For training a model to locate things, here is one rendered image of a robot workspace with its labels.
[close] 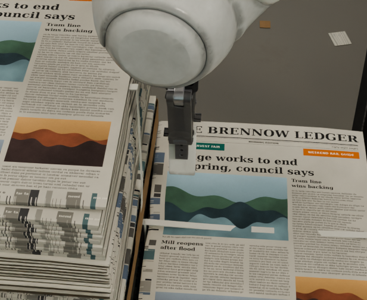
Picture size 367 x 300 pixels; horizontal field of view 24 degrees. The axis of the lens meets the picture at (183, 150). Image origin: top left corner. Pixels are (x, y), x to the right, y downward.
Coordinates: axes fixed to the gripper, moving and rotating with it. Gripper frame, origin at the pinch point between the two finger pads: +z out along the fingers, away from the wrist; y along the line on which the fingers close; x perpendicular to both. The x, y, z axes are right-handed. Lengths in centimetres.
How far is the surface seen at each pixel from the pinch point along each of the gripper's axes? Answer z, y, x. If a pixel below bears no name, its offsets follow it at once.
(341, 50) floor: 95, -143, 38
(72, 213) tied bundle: -9.9, 19.0, -8.5
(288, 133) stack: 12.7, -17.3, 13.3
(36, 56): -10.7, -2.1, -15.9
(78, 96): -10.8, 4.1, -10.3
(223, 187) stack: 12.8, -6.5, 4.9
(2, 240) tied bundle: -6.8, 20.2, -15.1
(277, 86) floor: 95, -125, 19
